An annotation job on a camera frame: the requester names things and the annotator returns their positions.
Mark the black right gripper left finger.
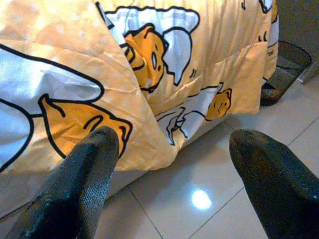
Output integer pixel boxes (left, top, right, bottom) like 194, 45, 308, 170
7, 125, 120, 239

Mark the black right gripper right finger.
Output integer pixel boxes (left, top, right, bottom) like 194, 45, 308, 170
229, 128, 319, 239

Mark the dark patterned slipper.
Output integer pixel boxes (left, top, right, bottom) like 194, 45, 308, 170
260, 83, 284, 107

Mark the yellow cartoon egg blanket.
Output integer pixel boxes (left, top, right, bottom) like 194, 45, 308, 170
0, 0, 280, 220

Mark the black wire mesh bin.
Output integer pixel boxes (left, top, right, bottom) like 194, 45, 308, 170
268, 41, 314, 93

